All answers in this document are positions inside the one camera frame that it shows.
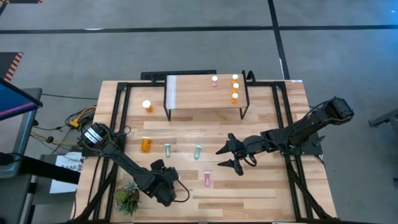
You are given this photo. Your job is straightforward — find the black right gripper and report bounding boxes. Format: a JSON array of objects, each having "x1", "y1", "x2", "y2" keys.
[{"x1": 216, "y1": 133, "x2": 270, "y2": 177}]

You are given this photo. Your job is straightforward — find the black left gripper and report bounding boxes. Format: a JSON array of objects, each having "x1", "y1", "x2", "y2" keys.
[{"x1": 152, "y1": 167, "x2": 180, "y2": 208}]

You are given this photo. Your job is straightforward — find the wooden shelf black metal legs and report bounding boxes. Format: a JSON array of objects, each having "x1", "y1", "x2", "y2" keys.
[{"x1": 164, "y1": 70, "x2": 251, "y2": 121}]

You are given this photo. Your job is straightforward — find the potted succulent plant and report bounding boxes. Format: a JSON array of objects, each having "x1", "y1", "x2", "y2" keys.
[{"x1": 113, "y1": 180, "x2": 141, "y2": 217}]

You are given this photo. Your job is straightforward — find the white paper sheet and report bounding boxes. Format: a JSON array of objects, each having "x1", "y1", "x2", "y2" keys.
[{"x1": 49, "y1": 151, "x2": 84, "y2": 194}]

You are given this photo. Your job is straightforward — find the black stand base bar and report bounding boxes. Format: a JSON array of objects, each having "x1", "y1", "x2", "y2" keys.
[{"x1": 0, "y1": 152, "x2": 81, "y2": 185}]

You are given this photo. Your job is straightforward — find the gray monitor stand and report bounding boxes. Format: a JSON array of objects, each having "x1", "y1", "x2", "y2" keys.
[{"x1": 0, "y1": 88, "x2": 44, "y2": 180}]

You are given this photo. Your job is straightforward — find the gray furniture leg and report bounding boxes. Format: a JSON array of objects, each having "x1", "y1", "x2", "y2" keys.
[{"x1": 368, "y1": 108, "x2": 398, "y2": 128}]

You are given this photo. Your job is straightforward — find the blue screen monitor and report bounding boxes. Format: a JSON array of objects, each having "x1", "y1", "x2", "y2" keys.
[{"x1": 0, "y1": 77, "x2": 44, "y2": 121}]

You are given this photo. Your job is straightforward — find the black mat orange stripes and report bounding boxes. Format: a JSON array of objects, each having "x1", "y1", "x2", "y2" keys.
[
  {"x1": 0, "y1": 0, "x2": 45, "y2": 4},
  {"x1": 0, "y1": 52, "x2": 24, "y2": 83}
]

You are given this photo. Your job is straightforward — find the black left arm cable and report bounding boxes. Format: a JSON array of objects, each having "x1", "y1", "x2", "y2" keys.
[{"x1": 172, "y1": 179, "x2": 191, "y2": 203}]

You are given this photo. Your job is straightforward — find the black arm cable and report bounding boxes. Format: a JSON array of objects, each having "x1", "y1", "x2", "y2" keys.
[
  {"x1": 241, "y1": 154, "x2": 258, "y2": 167},
  {"x1": 172, "y1": 179, "x2": 191, "y2": 203}
]

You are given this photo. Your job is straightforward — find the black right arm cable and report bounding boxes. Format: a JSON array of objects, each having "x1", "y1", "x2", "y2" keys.
[{"x1": 241, "y1": 154, "x2": 258, "y2": 167}]

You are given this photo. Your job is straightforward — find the black aluminium rig frame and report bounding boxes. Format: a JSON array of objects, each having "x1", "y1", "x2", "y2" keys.
[{"x1": 70, "y1": 80, "x2": 340, "y2": 223}]

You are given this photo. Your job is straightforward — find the yellow power cable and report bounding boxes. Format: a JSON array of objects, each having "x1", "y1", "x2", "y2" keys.
[{"x1": 66, "y1": 105, "x2": 98, "y2": 129}]

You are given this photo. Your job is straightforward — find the thin black floor cable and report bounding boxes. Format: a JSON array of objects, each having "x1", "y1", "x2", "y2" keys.
[{"x1": 42, "y1": 93, "x2": 99, "y2": 100}]

